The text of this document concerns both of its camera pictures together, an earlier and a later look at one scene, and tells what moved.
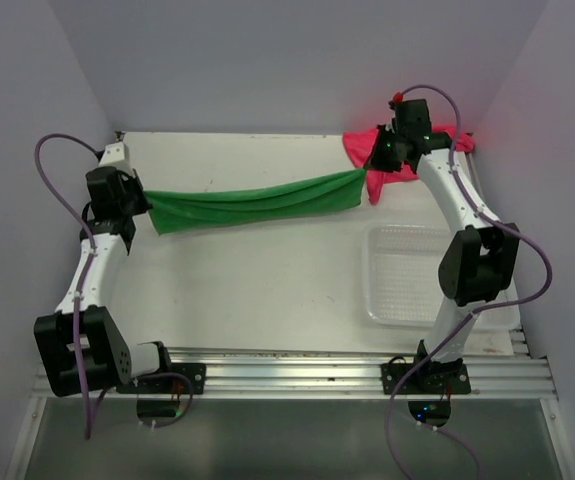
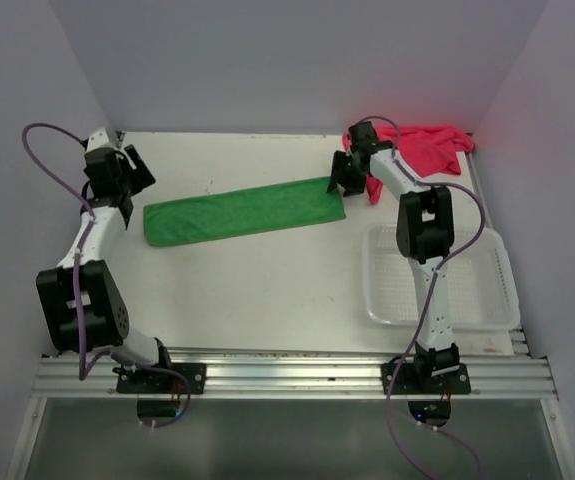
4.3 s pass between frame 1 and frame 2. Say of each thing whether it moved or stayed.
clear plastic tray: stayed
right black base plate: stayed
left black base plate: stayed
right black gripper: moved
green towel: moved
